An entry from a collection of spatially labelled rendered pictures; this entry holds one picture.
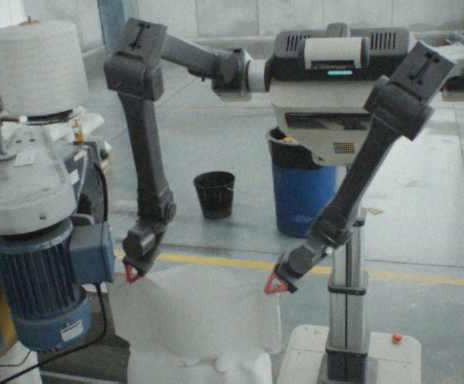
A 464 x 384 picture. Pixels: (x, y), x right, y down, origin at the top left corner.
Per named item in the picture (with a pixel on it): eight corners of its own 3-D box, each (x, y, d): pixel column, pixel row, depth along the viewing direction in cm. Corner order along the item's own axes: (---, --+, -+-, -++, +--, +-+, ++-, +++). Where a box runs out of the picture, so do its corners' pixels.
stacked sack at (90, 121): (109, 125, 508) (107, 109, 503) (69, 153, 450) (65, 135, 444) (64, 125, 521) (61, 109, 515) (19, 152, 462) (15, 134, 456)
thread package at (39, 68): (105, 98, 123) (91, 13, 116) (63, 123, 108) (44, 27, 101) (36, 98, 128) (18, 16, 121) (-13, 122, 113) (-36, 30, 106)
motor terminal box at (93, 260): (119, 268, 125) (110, 218, 120) (118, 294, 115) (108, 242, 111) (79, 274, 124) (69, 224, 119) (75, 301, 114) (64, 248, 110)
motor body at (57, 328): (107, 317, 127) (86, 213, 117) (70, 363, 114) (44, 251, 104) (45, 310, 132) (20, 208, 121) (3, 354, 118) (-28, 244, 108)
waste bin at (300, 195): (347, 209, 409) (347, 118, 382) (338, 245, 364) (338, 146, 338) (278, 206, 422) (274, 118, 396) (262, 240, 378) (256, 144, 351)
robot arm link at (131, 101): (163, 60, 113) (115, 48, 116) (148, 76, 110) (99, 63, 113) (182, 210, 145) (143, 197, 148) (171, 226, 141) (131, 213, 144)
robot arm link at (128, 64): (162, 16, 109) (115, 6, 112) (145, 89, 111) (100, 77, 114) (239, 55, 151) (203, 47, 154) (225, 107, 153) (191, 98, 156)
